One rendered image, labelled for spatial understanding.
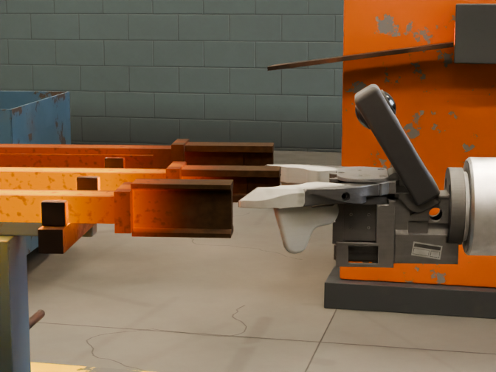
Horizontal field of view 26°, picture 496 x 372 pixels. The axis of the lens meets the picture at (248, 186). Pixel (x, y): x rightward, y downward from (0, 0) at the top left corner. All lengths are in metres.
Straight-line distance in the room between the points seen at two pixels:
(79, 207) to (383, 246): 0.28
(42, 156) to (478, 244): 0.45
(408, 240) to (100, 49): 7.55
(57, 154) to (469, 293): 2.97
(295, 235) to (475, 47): 2.81
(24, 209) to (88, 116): 7.66
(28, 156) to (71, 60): 7.43
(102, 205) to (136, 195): 0.03
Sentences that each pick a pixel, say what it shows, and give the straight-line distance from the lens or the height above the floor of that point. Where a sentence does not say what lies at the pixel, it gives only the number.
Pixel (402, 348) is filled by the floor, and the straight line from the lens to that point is 3.62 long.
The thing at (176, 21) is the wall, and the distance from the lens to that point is 8.27.
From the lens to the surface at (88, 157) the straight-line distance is 1.12.
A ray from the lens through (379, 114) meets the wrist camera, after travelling 0.96.
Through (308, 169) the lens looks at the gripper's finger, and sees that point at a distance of 1.03.
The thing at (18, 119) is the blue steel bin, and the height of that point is 0.67.
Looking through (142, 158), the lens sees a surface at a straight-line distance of 1.11.
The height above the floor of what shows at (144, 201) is 0.97.
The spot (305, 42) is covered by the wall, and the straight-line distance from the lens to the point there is 8.05.
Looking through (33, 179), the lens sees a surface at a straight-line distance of 1.01.
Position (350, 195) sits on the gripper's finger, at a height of 0.97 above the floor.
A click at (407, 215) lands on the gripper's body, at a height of 0.94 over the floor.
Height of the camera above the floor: 1.14
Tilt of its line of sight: 10 degrees down
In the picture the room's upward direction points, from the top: straight up
